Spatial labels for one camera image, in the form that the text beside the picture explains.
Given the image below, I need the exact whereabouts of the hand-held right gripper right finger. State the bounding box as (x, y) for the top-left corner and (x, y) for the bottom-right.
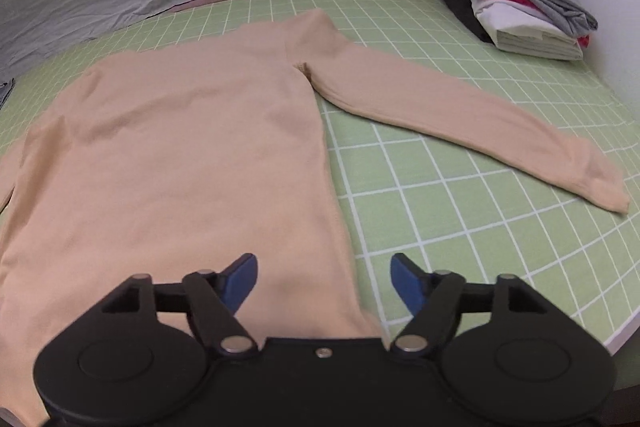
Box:
(390, 252), (543, 356)

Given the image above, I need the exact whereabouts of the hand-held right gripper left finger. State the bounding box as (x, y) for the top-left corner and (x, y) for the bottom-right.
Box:
(100, 252), (261, 356)

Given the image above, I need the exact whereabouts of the green grid mat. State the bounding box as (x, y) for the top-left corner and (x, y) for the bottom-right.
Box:
(0, 0), (640, 353)

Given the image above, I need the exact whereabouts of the white folded garment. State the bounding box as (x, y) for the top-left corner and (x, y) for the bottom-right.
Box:
(472, 0), (585, 61)

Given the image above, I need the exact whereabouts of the beige long-sleeve shirt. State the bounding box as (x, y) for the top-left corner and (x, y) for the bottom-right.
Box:
(0, 8), (630, 427)

